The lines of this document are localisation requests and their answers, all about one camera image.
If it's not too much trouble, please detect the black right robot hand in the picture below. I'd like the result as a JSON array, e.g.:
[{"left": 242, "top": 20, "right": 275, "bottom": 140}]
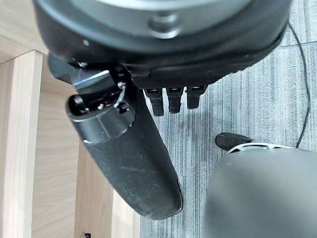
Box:
[{"left": 33, "top": 0, "right": 291, "bottom": 221}]

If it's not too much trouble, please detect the thin black cable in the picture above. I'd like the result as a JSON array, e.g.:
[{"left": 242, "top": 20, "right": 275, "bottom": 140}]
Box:
[{"left": 288, "top": 22, "right": 312, "bottom": 148}]

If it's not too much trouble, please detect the light wood office cabinet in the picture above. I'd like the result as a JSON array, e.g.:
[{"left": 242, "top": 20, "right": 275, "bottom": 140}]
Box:
[{"left": 0, "top": 0, "right": 159, "bottom": 238}]

